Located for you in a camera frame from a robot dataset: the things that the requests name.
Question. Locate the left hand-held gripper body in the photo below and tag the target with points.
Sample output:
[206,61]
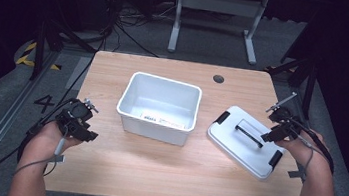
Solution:
[74,114]

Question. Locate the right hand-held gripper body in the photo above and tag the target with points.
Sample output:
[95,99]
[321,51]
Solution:
[291,125]

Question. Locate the white plastic storage box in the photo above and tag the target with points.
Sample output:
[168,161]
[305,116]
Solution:
[157,109]

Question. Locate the person's right hand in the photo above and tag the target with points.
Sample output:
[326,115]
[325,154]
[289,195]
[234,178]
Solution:
[311,155]

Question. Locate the person's left hand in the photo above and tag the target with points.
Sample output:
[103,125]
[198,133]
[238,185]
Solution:
[44,142]

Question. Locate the black tripod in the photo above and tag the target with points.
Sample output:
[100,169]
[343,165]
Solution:
[56,34]
[301,71]

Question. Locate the round grey table grommet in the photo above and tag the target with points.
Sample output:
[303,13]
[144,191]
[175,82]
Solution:
[218,79]

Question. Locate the white paper label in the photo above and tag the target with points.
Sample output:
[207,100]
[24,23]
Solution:
[163,120]

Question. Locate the yellow black floor tape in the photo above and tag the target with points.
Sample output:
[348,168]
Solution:
[26,58]

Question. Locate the metal floor rail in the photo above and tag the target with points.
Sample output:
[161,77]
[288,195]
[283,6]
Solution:
[3,110]

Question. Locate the grey metal stand frame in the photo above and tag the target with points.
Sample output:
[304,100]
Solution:
[219,4]

